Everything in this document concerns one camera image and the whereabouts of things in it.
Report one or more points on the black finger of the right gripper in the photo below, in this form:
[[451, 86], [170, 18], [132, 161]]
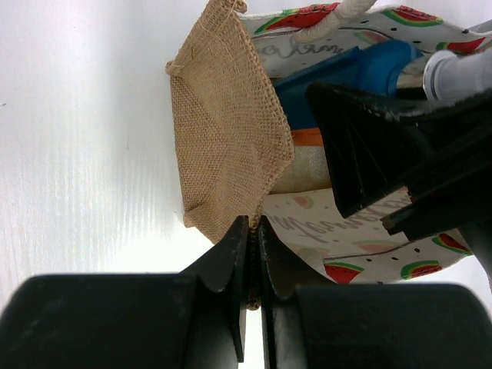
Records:
[[440, 152]]

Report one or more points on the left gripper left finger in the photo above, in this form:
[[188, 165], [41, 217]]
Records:
[[192, 319]]

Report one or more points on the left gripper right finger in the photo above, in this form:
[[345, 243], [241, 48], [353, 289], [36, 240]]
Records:
[[310, 322]]

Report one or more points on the orange bottle blue cap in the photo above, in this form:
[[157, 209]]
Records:
[[374, 70]]

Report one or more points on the watermelon print canvas bag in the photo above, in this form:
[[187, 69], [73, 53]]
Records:
[[233, 140]]

